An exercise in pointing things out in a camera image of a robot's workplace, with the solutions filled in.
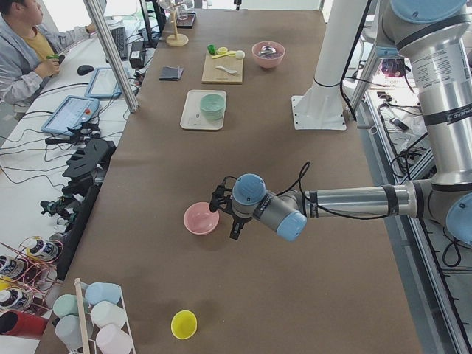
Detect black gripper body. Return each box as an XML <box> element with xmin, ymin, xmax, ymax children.
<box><xmin>210</xmin><ymin>177</ymin><xmax>235</xmax><ymax>216</ymax></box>

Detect small pink bowl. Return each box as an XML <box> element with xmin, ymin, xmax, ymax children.
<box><xmin>184</xmin><ymin>202</ymin><xmax>220</xmax><ymax>236</ymax></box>

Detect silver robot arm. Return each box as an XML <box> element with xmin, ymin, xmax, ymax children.
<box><xmin>209</xmin><ymin>1</ymin><xmax>471</xmax><ymax>243</ymax></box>

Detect white ceramic spoon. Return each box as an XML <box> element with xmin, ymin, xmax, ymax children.
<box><xmin>215</xmin><ymin>66</ymin><xmax>238</xmax><ymax>75</ymax></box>

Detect large pink ice bowl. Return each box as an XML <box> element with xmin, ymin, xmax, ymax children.
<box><xmin>251</xmin><ymin>41</ymin><xmax>285</xmax><ymax>69</ymax></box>

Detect cream rabbit tray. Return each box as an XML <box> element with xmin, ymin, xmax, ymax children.
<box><xmin>180</xmin><ymin>89</ymin><xmax>226</xmax><ymax>131</ymax></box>

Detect stacked green bowls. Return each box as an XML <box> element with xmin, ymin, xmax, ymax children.
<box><xmin>199</xmin><ymin>94</ymin><xmax>226</xmax><ymax>121</ymax></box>

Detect bamboo cutting board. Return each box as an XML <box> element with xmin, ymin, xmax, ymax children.
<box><xmin>201</xmin><ymin>54</ymin><xmax>244</xmax><ymax>84</ymax></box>

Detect black stand rack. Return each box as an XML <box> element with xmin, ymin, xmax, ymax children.
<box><xmin>40</xmin><ymin>139</ymin><xmax>117</xmax><ymax>280</ymax></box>

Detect grey folded cloth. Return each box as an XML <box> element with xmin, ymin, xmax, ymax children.
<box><xmin>159</xmin><ymin>66</ymin><xmax>184</xmax><ymax>81</ymax></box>

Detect yellow plastic knife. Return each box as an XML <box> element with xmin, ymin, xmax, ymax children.
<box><xmin>210</xmin><ymin>51</ymin><xmax>236</xmax><ymax>59</ymax></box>

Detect blue cup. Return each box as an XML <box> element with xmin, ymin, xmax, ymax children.
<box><xmin>85</xmin><ymin>282</ymin><xmax>121</xmax><ymax>305</ymax></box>

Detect metal ice scoop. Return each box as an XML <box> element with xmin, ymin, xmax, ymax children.
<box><xmin>257</xmin><ymin>45</ymin><xmax>277</xmax><ymax>59</ymax></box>

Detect white cup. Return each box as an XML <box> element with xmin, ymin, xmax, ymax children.
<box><xmin>90</xmin><ymin>301</ymin><xmax>126</xmax><ymax>328</ymax></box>

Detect far blue teach pendant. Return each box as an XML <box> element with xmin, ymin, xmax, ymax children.
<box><xmin>84</xmin><ymin>67</ymin><xmax>122</xmax><ymax>100</ymax></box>

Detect blue teach pendant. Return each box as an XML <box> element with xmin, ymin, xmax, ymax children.
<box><xmin>84</xmin><ymin>67</ymin><xmax>122</xmax><ymax>100</ymax></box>
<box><xmin>41</xmin><ymin>95</ymin><xmax>100</xmax><ymax>136</ymax></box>

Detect wooden cup tree stand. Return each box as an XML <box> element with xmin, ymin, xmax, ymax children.
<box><xmin>159</xmin><ymin>0</ymin><xmax>189</xmax><ymax>47</ymax></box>

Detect near blue teach pendant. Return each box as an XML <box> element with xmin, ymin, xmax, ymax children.
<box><xmin>41</xmin><ymin>95</ymin><xmax>100</xmax><ymax>136</ymax></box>

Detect pink cup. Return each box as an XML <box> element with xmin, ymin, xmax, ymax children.
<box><xmin>96</xmin><ymin>324</ymin><xmax>132</xmax><ymax>354</ymax></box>

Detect green cup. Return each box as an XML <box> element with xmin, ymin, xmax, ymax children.
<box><xmin>52</xmin><ymin>294</ymin><xmax>79</xmax><ymax>318</ymax></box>

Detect black computer mouse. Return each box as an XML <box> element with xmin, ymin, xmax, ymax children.
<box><xmin>77</xmin><ymin>65</ymin><xmax>94</xmax><ymax>76</ymax></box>

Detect grey cup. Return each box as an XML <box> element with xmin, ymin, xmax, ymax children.
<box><xmin>55</xmin><ymin>314</ymin><xmax>83</xmax><ymax>350</ymax></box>

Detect black keyboard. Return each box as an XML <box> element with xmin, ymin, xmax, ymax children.
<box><xmin>110</xmin><ymin>27</ymin><xmax>128</xmax><ymax>60</ymax></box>

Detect red cylinder can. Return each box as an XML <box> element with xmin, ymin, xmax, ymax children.
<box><xmin>1</xmin><ymin>310</ymin><xmax>48</xmax><ymax>340</ymax></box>

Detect seated person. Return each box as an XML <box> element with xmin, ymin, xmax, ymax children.
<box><xmin>1</xmin><ymin>1</ymin><xmax>96</xmax><ymax>111</ymax></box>

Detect aluminium frame post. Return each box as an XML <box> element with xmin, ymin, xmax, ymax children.
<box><xmin>83</xmin><ymin>0</ymin><xmax>139</xmax><ymax>113</ymax></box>

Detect white wire cup rack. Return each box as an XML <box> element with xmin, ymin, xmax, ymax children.
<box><xmin>74</xmin><ymin>278</ymin><xmax>136</xmax><ymax>353</ymax></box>

